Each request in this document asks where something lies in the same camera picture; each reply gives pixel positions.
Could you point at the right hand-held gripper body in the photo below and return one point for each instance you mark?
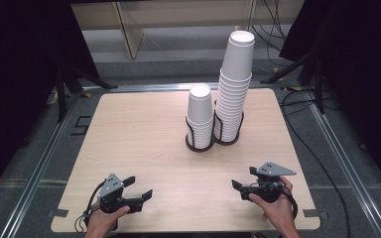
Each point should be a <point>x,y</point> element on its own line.
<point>271,169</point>

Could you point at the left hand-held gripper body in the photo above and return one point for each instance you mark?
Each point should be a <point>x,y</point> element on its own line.
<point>110,186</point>

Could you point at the black double cup holder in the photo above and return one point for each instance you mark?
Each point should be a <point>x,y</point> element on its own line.
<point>198,149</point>

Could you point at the short stack of white cups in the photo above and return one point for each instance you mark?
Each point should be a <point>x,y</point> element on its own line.
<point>199,112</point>

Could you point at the tall stack of white cups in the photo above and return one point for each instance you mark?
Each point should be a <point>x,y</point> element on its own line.
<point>234,89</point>

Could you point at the person's left hand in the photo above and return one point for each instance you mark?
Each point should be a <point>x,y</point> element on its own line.
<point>101,224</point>

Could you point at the person's right hand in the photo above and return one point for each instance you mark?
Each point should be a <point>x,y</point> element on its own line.
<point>279,211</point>

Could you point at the black metal stand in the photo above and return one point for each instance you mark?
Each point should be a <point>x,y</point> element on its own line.
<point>61,95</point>
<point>318,86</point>

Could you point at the dark curtain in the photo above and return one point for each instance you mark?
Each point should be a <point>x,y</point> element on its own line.
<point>360,66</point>
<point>16,82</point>

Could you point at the beige wooden desk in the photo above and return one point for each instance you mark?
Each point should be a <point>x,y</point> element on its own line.
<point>130,29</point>

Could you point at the metal floor rail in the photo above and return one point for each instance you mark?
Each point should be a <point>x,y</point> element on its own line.
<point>347,165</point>
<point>145,87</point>
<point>36,172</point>

